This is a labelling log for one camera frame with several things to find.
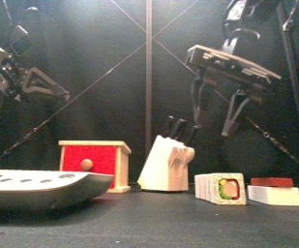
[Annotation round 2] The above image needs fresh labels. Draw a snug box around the maki sushi roll toy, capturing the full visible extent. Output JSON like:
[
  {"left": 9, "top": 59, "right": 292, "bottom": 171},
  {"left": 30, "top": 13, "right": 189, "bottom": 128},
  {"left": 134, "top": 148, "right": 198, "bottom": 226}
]
[{"left": 193, "top": 172, "right": 249, "bottom": 206}]

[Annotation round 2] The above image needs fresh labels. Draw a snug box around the salmon nigiri sushi toy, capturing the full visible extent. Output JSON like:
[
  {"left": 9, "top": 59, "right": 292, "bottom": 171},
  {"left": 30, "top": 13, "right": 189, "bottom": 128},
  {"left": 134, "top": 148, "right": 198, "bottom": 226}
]
[{"left": 246, "top": 176, "right": 299, "bottom": 207}]

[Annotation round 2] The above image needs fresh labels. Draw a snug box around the white wooden knife block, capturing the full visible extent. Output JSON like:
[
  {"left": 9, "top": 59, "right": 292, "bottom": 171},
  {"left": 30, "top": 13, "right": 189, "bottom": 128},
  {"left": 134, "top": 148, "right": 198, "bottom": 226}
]
[{"left": 137, "top": 135, "right": 197, "bottom": 193}]

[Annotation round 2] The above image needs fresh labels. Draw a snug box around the wooden box with red drawer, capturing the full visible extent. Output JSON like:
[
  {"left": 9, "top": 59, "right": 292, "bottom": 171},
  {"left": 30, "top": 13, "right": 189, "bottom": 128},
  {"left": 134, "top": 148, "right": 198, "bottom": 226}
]
[{"left": 58, "top": 139, "right": 133, "bottom": 194}]

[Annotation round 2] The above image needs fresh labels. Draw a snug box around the diagonal steel brace cable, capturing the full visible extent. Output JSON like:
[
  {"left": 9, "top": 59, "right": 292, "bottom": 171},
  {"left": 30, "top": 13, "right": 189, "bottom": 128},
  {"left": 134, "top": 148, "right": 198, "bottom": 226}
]
[
  {"left": 109, "top": 0, "right": 299, "bottom": 177},
  {"left": 0, "top": 0, "right": 201, "bottom": 170}
]

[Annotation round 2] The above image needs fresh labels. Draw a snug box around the black knife handle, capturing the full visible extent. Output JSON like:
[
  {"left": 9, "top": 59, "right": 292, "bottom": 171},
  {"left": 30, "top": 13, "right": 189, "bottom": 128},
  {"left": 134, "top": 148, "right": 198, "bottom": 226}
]
[
  {"left": 169, "top": 118, "right": 190, "bottom": 141},
  {"left": 184, "top": 125, "right": 201, "bottom": 147},
  {"left": 161, "top": 115, "right": 177, "bottom": 139}
]

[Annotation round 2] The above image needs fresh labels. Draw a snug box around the vertical metal frame pole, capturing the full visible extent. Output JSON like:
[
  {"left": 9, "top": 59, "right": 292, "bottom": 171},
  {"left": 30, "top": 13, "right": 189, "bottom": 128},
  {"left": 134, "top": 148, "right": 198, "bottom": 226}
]
[{"left": 145, "top": 0, "right": 154, "bottom": 159}]

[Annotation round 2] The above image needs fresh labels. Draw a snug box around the black metal frame post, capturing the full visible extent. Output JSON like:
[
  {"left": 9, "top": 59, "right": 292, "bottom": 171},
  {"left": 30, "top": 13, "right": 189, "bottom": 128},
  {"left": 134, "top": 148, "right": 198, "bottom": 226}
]
[{"left": 277, "top": 0, "right": 299, "bottom": 175}]

